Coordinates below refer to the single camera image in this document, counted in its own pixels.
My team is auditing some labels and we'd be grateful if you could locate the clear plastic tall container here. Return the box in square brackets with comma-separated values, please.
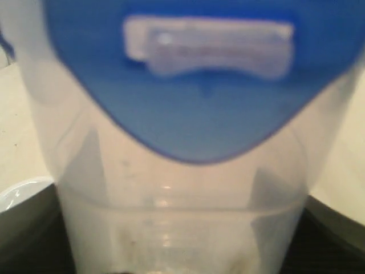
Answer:
[0, 0, 365, 274]

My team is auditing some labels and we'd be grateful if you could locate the blue plastic lid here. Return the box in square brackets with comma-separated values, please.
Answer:
[0, 0, 365, 166]

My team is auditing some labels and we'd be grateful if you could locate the white plastic tray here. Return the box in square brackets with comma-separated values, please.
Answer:
[1, 176, 54, 213]

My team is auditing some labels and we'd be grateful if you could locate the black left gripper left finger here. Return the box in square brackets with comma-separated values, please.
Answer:
[1, 185, 76, 273]

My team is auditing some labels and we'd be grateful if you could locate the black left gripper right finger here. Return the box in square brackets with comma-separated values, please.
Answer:
[281, 197, 364, 273]

